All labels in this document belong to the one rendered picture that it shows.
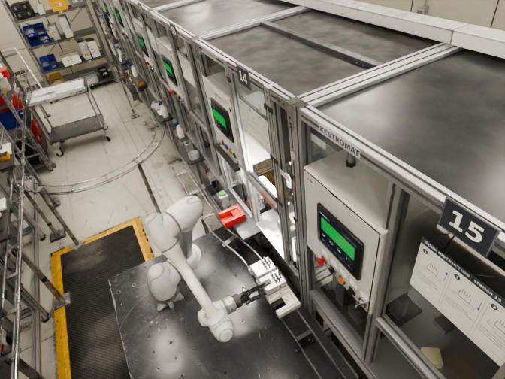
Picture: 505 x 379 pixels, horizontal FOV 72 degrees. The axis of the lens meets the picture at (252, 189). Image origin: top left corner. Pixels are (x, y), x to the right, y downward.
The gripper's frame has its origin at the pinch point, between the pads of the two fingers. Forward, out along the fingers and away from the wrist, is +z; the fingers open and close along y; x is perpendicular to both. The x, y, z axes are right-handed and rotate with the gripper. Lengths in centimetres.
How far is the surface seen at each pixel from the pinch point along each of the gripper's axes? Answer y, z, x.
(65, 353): -89, -149, 89
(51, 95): 0, -110, 435
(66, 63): -21, -88, 665
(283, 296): -4.0, 6.3, -9.0
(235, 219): 6, 6, 54
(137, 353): -23, -81, 14
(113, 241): -88, -92, 195
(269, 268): 2.7, 7.1, 8.1
